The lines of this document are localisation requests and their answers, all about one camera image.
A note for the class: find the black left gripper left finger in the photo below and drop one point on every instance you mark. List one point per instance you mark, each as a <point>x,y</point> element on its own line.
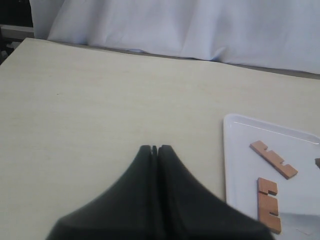
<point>126,211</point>

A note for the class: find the white backdrop cloth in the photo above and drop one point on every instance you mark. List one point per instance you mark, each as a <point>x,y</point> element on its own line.
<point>277,34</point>

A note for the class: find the notched wooden piece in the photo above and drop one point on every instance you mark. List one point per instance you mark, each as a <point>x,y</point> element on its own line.
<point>267,205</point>
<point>286,170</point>

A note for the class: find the white rectangular plastic tray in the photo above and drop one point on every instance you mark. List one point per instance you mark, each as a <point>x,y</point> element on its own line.
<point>272,174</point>

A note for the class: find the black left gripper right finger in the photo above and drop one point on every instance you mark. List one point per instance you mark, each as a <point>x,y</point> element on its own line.
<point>191,212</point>

